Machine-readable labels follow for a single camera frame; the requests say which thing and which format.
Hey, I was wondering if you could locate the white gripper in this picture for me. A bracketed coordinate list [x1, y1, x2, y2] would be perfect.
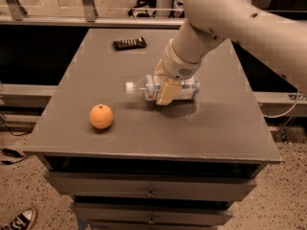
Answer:
[153, 39, 201, 106]

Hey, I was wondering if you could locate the clear plastic water bottle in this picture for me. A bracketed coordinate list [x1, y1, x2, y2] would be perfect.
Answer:
[125, 75, 200, 101]

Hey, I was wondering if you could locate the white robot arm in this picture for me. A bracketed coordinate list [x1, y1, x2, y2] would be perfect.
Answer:
[154, 0, 307, 105]

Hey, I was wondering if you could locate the dark snack bar wrapper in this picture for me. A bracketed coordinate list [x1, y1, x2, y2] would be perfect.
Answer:
[112, 37, 147, 51]

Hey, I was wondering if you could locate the orange fruit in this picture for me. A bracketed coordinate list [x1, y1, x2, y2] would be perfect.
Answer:
[89, 104, 114, 129]

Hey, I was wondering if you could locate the black office chair base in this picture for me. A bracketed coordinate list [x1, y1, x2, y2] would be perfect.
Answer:
[128, 0, 156, 18]

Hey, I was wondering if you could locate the grey drawer cabinet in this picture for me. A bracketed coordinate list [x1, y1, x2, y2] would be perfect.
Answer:
[25, 29, 280, 230]

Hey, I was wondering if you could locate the top grey drawer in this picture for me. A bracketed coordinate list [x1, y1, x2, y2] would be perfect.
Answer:
[45, 172, 256, 201]

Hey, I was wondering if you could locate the grey drawer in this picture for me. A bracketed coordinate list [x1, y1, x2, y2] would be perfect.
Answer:
[71, 203, 232, 225]
[45, 172, 256, 201]

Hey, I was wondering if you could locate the black and white sneaker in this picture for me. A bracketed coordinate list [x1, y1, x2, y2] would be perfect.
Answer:
[0, 207, 37, 230]

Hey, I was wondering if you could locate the white cable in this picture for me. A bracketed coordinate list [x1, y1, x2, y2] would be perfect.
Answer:
[262, 89, 301, 119]

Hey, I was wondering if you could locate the metal railing frame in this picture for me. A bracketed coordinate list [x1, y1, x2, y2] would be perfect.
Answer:
[0, 0, 184, 28]

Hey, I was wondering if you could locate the black power adapter with cable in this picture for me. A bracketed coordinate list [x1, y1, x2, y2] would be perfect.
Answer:
[1, 148, 28, 165]

